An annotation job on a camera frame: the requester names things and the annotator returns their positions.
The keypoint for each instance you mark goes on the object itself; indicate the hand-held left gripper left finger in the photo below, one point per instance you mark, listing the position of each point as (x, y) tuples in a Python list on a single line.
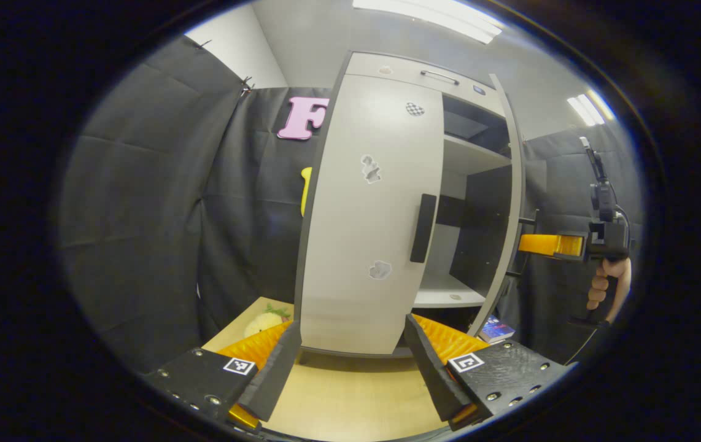
[(274, 380)]

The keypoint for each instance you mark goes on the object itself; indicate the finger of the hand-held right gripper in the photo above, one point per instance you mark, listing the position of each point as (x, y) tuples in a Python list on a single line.
[(547, 244)]

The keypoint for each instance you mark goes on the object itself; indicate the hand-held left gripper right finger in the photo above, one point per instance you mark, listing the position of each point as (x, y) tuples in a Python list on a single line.
[(433, 374)]

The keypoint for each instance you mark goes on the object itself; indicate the grey shoe cabinet door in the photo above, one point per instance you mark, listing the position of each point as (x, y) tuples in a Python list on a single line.
[(363, 245), (516, 184)]

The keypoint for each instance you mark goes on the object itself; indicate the grey double-door shoe cabinet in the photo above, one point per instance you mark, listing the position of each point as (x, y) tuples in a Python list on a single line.
[(473, 153)]

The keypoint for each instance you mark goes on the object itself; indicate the grey cabinet drawer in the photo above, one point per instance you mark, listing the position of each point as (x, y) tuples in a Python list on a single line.
[(406, 72)]

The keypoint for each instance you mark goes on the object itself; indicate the yellow plush toy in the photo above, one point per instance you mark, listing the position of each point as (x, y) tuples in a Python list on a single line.
[(261, 322)]

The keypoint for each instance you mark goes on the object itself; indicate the blue book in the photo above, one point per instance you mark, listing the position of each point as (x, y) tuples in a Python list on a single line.
[(496, 330)]

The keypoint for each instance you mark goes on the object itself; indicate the small ceiling light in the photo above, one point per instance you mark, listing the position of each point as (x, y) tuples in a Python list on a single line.
[(590, 107)]

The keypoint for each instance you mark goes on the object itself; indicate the black backdrop cloth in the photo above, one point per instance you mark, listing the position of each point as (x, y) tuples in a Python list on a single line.
[(142, 215)]

